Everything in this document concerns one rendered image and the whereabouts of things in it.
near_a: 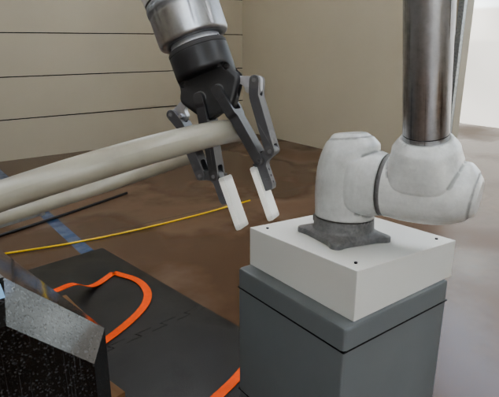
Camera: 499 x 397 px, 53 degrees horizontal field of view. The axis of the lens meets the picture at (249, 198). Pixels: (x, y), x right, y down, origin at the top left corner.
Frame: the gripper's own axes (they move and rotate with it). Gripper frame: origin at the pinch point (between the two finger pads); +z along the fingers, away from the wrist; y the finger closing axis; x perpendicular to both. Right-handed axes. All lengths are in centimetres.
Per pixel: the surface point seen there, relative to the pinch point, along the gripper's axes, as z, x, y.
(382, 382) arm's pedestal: 58, -59, 6
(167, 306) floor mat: 55, -170, 136
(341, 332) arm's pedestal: 38, -45, 8
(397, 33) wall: -85, -544, -11
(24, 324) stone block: 15, -30, 79
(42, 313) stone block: 15, -37, 79
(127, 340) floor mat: 58, -134, 139
